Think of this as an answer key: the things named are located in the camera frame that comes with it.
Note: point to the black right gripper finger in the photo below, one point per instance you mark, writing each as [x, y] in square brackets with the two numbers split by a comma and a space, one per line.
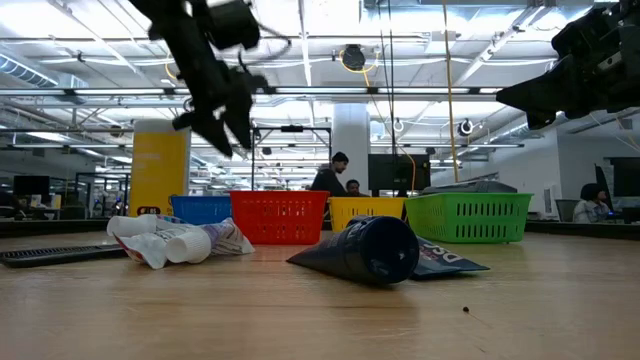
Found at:
[539, 120]
[545, 95]

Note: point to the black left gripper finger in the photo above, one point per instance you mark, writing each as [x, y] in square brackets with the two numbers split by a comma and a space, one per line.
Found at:
[212, 130]
[239, 105]

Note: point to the dark grey plastic bottle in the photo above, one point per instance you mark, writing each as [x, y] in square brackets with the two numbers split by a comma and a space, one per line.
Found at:
[450, 190]
[492, 187]

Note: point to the white toothpaste tube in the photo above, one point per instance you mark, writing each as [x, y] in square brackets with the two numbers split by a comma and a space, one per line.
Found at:
[147, 250]
[130, 226]
[187, 246]

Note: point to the dark blue cosmetic tube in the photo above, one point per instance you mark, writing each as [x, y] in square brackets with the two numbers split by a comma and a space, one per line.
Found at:
[445, 260]
[380, 250]

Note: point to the black plastic comb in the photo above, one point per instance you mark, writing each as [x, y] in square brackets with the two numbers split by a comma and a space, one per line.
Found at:
[60, 255]

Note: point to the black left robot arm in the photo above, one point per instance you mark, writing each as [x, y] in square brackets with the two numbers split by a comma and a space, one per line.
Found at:
[170, 20]

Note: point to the yellow and white pillar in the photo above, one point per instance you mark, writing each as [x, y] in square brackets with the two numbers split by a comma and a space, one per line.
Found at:
[160, 170]

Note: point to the blue plastic basket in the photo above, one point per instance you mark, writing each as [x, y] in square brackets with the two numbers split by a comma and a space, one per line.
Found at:
[200, 210]

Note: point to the black monitor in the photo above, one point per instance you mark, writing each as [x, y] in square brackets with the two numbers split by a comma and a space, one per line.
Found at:
[625, 175]
[31, 185]
[397, 172]

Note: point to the person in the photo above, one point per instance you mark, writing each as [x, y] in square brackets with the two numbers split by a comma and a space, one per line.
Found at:
[353, 187]
[590, 210]
[327, 182]

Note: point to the red plastic basket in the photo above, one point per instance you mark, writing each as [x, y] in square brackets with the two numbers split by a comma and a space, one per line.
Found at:
[277, 217]

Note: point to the white square column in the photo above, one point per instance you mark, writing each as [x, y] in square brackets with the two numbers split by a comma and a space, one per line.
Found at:
[350, 130]

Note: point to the green plastic basket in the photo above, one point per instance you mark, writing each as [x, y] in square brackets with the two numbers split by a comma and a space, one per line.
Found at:
[465, 220]

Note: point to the yellow plastic basket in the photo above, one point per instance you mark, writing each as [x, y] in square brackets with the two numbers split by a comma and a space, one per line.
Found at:
[365, 207]

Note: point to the silver ventilation duct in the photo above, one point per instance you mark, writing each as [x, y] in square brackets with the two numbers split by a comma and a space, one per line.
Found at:
[560, 125]

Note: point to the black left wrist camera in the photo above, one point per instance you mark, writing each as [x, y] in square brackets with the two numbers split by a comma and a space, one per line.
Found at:
[232, 25]

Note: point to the black metal rig frame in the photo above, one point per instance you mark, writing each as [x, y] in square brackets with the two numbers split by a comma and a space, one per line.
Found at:
[292, 129]

